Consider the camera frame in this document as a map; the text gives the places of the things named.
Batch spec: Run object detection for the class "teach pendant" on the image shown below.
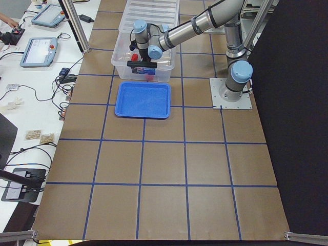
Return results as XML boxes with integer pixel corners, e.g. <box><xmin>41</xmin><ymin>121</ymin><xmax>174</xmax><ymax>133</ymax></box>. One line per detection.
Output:
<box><xmin>20</xmin><ymin>37</ymin><xmax>58</xmax><ymax>68</ymax></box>
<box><xmin>31</xmin><ymin>5</ymin><xmax>65</xmax><ymax>28</ymax></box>

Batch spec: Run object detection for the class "blue plastic tray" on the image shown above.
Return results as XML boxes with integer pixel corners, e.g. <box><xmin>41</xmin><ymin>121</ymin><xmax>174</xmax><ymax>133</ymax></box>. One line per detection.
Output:
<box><xmin>115</xmin><ymin>81</ymin><xmax>171</xmax><ymax>119</ymax></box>

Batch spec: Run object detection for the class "small blue usb hub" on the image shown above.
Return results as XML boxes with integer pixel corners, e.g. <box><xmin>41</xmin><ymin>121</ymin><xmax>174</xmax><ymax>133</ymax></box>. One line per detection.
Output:
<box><xmin>59</xmin><ymin>68</ymin><xmax>70</xmax><ymax>76</ymax></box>

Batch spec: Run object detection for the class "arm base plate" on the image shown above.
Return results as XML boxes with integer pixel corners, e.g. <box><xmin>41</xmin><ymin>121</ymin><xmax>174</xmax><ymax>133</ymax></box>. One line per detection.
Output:
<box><xmin>210</xmin><ymin>78</ymin><xmax>253</xmax><ymax>110</ymax></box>

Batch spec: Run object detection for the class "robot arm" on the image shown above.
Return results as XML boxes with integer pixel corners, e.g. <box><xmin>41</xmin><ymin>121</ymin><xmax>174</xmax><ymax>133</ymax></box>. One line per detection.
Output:
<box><xmin>127</xmin><ymin>1</ymin><xmax>253</xmax><ymax>102</ymax></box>

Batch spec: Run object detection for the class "black stand base plate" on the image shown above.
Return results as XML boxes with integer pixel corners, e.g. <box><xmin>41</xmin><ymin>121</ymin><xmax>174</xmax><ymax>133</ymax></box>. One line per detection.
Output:
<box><xmin>1</xmin><ymin>168</ymin><xmax>46</xmax><ymax>202</ymax></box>

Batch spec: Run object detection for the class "near teach pendant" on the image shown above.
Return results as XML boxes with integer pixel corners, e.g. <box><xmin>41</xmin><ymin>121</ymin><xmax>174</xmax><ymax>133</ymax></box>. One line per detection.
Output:
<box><xmin>20</xmin><ymin>37</ymin><xmax>58</xmax><ymax>68</ymax></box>

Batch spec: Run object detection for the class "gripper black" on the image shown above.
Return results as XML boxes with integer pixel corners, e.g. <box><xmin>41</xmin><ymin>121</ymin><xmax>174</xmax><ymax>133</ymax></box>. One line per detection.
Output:
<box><xmin>138</xmin><ymin>48</ymin><xmax>151</xmax><ymax>62</ymax></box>

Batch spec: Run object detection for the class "aluminium frame post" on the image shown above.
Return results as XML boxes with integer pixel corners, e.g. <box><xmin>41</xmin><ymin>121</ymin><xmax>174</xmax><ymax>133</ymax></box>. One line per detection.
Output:
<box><xmin>58</xmin><ymin>0</ymin><xmax>90</xmax><ymax>54</ymax></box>

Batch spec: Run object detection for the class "black power adapter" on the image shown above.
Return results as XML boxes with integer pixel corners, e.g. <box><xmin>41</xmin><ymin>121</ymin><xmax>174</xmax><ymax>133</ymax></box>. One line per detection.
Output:
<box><xmin>79</xmin><ymin>14</ymin><xmax>94</xmax><ymax>23</ymax></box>

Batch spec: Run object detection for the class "black box latch handle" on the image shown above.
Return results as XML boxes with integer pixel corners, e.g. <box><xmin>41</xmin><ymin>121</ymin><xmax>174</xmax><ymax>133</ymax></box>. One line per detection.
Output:
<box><xmin>127</xmin><ymin>60</ymin><xmax>157</xmax><ymax>69</ymax></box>

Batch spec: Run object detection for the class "clear plastic storage box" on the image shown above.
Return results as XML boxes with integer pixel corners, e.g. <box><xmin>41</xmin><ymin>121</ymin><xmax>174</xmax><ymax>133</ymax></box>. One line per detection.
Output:
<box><xmin>111</xmin><ymin>32</ymin><xmax>175</xmax><ymax>83</ymax></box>

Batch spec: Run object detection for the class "far teach pendant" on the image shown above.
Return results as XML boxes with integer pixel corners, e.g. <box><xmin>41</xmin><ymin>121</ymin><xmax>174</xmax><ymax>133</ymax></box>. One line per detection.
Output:
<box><xmin>31</xmin><ymin>5</ymin><xmax>65</xmax><ymax>28</ymax></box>

